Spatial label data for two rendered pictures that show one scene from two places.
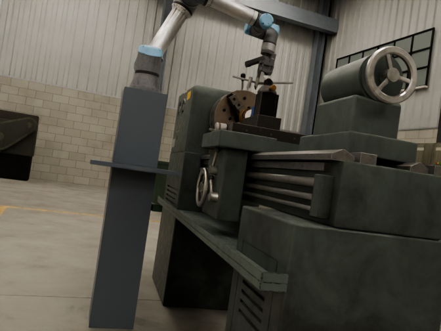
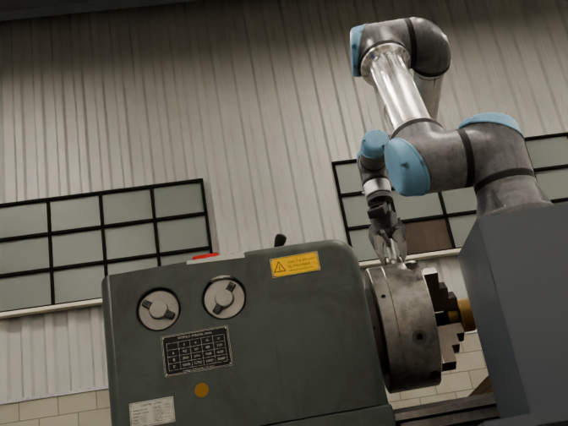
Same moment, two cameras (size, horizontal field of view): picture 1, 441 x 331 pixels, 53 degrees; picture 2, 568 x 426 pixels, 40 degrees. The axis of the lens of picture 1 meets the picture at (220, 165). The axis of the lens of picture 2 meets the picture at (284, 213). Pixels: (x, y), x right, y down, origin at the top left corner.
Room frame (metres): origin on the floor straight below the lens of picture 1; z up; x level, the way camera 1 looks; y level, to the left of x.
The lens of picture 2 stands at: (2.19, 1.88, 0.64)
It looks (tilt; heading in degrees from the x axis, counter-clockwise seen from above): 22 degrees up; 284
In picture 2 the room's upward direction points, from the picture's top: 10 degrees counter-clockwise
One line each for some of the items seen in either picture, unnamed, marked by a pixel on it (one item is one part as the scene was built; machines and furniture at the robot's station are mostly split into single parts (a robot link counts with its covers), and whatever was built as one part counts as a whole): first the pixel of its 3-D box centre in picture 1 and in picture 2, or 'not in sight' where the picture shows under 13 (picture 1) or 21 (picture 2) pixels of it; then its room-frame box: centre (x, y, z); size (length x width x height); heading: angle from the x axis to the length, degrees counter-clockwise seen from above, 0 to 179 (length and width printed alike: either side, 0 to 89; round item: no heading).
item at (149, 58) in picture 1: (149, 60); (491, 151); (2.13, 0.42, 1.27); 0.13 x 0.12 x 0.14; 16
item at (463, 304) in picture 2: (248, 117); (464, 314); (2.28, -0.11, 1.08); 0.09 x 0.09 x 0.09; 14
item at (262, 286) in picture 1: (245, 228); not in sight; (2.09, -0.16, 0.53); 2.10 x 0.60 x 0.02; 14
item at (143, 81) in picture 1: (146, 83); (510, 204); (2.12, 0.41, 1.15); 0.15 x 0.15 x 0.10
